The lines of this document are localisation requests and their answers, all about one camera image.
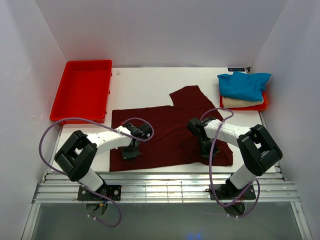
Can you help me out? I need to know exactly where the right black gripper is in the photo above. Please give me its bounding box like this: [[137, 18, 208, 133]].
[[197, 137, 219, 160]]

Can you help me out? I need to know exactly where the maroon t shirt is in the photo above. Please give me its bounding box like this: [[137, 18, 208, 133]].
[[109, 84, 234, 173]]

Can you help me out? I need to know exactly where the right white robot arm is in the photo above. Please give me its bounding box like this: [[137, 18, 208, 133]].
[[187, 117, 283, 200]]

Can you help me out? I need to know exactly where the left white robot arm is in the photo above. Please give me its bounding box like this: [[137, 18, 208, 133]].
[[54, 122, 154, 200]]

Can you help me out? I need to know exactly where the beige folded t shirt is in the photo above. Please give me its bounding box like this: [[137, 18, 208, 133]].
[[221, 96, 264, 109]]

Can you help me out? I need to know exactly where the blue folded t shirt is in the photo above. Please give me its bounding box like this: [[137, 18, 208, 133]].
[[217, 71, 271, 102]]

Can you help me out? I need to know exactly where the small black label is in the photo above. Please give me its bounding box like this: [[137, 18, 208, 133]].
[[227, 67, 246, 72]]

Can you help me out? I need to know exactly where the small red tray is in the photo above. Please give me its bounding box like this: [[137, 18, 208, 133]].
[[219, 92, 268, 111]]

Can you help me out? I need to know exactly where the large red tray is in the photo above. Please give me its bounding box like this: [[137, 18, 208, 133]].
[[49, 59, 113, 124]]

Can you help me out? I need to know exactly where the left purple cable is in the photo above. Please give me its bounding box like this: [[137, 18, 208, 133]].
[[38, 116, 155, 228]]

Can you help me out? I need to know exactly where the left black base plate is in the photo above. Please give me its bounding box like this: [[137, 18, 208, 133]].
[[77, 184, 122, 201]]

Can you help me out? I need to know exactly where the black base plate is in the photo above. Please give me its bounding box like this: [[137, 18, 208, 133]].
[[77, 184, 122, 201], [214, 184, 256, 200]]

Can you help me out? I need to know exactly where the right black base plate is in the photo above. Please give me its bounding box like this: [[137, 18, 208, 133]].
[[214, 184, 256, 200]]

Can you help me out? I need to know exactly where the aluminium rail frame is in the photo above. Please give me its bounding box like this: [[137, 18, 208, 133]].
[[33, 172, 300, 204]]

